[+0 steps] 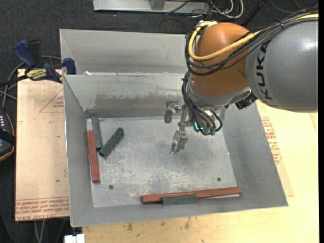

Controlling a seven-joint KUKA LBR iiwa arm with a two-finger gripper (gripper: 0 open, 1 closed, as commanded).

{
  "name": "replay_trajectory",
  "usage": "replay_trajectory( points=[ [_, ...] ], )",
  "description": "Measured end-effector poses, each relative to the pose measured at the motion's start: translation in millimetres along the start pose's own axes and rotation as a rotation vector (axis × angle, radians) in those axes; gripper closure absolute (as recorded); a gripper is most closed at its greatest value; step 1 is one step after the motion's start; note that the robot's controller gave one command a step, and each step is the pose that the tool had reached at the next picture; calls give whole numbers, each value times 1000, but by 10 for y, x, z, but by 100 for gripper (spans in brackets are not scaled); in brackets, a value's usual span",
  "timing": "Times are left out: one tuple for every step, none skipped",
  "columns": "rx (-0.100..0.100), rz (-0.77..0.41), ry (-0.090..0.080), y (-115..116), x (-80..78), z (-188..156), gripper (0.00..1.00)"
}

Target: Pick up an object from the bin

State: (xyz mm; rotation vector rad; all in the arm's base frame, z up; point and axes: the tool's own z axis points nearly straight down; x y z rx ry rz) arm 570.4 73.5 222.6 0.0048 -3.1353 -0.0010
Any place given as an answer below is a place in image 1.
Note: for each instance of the grey metal bin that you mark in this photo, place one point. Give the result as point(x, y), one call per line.
point(152, 166)

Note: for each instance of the red-brown flat block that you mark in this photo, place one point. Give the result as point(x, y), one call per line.
point(217, 192)
point(93, 158)
point(164, 197)

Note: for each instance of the brown cardboard board, red print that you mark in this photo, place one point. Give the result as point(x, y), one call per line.
point(40, 148)

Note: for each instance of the black cylinder on white bracket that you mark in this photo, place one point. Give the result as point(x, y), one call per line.
point(245, 101)

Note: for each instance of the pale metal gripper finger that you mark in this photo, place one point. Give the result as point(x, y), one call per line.
point(174, 143)
point(182, 142)

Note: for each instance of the dark green flat block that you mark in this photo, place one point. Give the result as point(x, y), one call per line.
point(179, 200)
point(97, 133)
point(112, 142)

